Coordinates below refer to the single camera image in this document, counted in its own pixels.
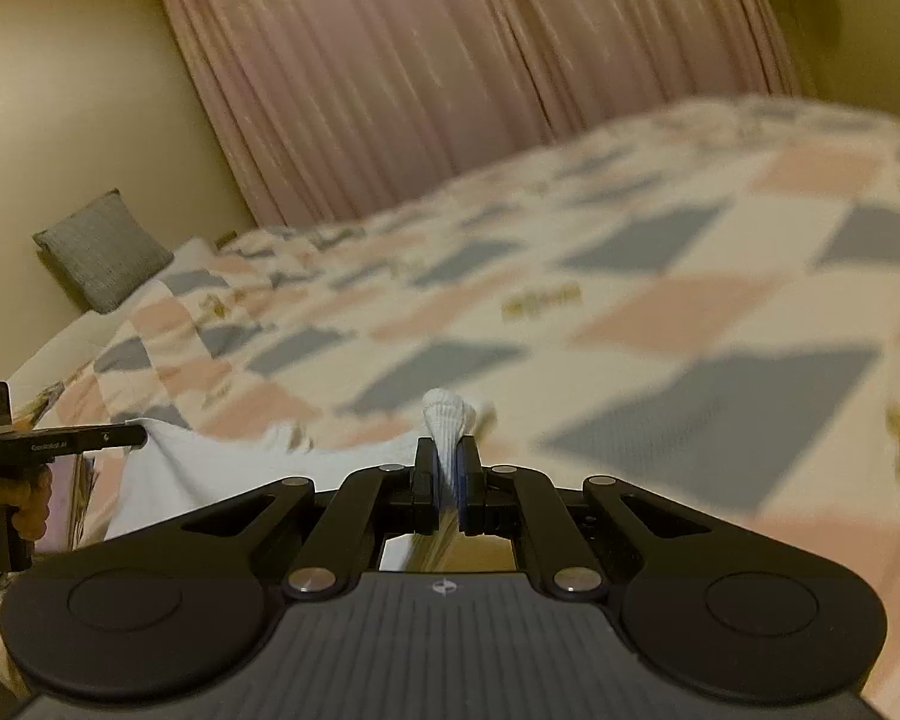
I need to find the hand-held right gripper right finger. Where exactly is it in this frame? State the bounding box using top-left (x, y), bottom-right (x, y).
top-left (456, 435), bottom-right (722, 602)

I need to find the grey textured cushion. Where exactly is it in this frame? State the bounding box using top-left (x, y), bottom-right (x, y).
top-left (32, 189), bottom-right (176, 315)

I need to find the checkered pink grey quilt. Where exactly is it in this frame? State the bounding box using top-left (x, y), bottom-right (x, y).
top-left (0, 94), bottom-right (900, 713)

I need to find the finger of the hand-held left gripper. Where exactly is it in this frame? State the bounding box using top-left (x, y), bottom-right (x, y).
top-left (0, 423), bottom-right (149, 470)

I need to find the pink curtain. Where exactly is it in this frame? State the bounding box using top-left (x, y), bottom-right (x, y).
top-left (148, 0), bottom-right (803, 230)

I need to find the person's left hand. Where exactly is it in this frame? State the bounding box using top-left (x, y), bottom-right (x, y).
top-left (0, 465), bottom-right (54, 560)

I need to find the white knit garment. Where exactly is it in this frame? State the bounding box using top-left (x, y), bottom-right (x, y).
top-left (105, 388), bottom-right (497, 541)

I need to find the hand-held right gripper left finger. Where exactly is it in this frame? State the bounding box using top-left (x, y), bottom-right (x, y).
top-left (176, 435), bottom-right (442, 602)

